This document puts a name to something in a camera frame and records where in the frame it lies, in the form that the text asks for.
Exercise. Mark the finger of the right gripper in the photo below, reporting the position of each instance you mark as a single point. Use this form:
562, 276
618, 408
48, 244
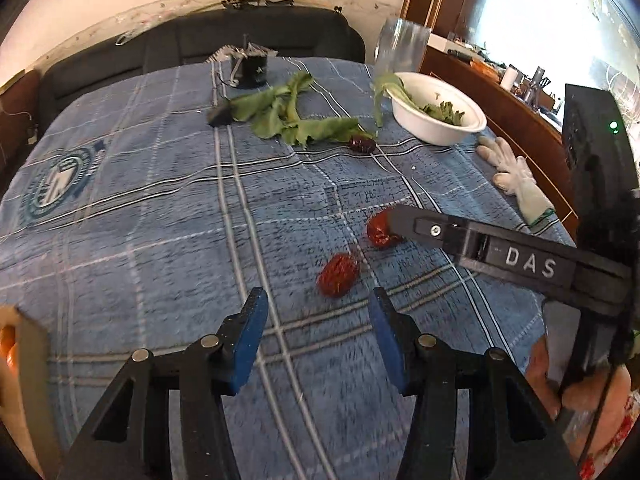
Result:
500, 257

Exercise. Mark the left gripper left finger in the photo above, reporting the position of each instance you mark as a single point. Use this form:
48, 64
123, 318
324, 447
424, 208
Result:
126, 436

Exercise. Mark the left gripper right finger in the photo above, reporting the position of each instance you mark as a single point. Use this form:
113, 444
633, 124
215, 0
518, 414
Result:
482, 396

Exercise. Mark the orange tangerine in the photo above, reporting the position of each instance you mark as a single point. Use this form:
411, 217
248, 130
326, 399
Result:
8, 346

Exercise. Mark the small dark red jujube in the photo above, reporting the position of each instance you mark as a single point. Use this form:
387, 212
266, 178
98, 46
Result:
379, 233

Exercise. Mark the person right hand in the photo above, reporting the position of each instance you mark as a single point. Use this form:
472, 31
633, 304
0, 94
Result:
583, 396

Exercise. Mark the white work glove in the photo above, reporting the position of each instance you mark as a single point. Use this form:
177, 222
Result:
514, 178

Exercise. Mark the wooden window counter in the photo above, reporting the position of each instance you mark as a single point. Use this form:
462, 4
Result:
526, 132

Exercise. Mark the cardboard box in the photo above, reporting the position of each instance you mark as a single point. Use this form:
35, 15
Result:
25, 408

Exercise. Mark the leaves in bowl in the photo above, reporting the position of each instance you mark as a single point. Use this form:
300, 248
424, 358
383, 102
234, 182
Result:
393, 86

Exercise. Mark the white bowl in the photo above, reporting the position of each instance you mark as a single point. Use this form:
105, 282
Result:
431, 90

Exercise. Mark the blue plaid tablecloth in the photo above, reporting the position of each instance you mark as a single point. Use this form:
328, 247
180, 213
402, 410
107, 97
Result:
133, 224

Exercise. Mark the dark jujube near leaves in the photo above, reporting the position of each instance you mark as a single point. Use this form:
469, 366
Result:
362, 144

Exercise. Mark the clear plastic container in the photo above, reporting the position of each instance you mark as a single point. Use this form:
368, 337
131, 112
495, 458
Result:
401, 47

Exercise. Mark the green leafy vegetable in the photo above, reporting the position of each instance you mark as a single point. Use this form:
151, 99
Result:
273, 112

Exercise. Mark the black charger block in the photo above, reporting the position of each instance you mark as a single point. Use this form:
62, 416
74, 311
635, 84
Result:
220, 114

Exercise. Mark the black sofa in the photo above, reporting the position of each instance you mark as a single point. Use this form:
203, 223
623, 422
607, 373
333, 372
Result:
296, 31

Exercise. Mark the brown wooden cabinet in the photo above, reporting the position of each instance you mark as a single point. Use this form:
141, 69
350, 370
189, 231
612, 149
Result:
19, 119

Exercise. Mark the small black device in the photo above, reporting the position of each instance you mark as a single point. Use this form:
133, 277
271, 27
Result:
249, 67

